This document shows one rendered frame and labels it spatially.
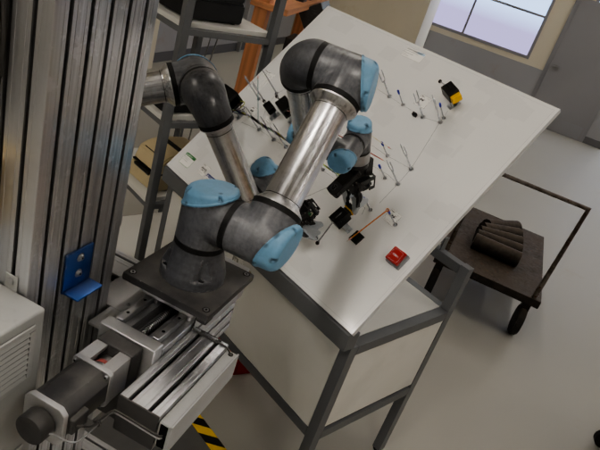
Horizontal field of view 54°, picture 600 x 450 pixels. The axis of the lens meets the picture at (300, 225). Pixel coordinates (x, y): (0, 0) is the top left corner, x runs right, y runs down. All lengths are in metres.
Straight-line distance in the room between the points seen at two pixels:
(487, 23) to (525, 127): 9.29
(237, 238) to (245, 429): 1.57
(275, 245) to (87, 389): 0.44
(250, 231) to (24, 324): 0.45
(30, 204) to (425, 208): 1.32
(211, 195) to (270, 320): 1.05
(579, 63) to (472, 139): 9.28
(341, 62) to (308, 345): 1.07
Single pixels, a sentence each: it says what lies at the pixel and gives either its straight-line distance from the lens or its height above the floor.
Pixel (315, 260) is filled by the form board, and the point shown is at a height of 0.95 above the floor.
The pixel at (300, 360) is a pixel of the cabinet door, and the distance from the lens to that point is 2.14.
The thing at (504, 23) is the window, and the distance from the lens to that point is 11.37.
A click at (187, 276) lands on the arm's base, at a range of 1.31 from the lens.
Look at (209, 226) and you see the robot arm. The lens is 1.25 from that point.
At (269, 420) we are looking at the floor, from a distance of 2.76.
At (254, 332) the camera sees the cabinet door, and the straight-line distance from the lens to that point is 2.31.
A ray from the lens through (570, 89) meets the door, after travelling 11.41.
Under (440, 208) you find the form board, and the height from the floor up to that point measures 1.25.
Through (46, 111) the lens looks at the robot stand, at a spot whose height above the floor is 1.58.
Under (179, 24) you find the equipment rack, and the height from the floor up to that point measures 1.45.
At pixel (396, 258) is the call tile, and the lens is 1.90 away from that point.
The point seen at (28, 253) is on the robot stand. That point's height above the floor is 1.32.
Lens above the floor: 1.93
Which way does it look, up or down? 26 degrees down
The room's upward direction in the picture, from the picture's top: 18 degrees clockwise
